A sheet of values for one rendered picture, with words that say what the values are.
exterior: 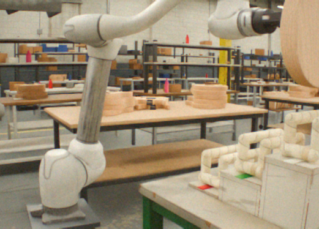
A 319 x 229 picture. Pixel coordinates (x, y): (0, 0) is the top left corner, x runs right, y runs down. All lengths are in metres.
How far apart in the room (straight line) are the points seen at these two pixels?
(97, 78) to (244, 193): 0.80
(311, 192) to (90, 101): 0.98
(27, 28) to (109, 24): 10.70
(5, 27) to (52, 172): 10.54
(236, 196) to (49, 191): 0.75
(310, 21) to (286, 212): 0.46
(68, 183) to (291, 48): 0.98
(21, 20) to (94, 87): 10.51
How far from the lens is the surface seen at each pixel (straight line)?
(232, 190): 0.98
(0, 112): 0.56
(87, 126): 1.48
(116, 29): 1.23
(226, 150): 1.16
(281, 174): 0.85
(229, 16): 1.08
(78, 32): 1.29
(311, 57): 0.82
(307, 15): 0.80
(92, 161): 1.50
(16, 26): 11.83
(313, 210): 0.86
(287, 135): 0.87
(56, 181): 1.37
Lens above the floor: 1.32
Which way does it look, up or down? 8 degrees down
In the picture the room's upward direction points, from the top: 1 degrees clockwise
